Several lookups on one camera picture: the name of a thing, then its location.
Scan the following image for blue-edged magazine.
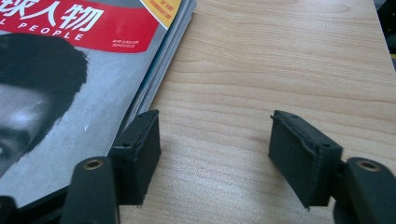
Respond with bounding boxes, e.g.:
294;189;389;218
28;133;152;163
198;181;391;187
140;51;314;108
120;0;198;134

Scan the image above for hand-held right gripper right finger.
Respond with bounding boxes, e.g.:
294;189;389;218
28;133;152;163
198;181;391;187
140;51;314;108
268;109;344;210

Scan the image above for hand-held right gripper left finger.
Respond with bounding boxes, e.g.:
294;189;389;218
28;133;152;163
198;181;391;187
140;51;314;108
106;108;163;207

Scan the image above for grey portrait magazine red label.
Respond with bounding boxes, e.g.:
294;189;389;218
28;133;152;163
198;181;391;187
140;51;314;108
0;0;183;209

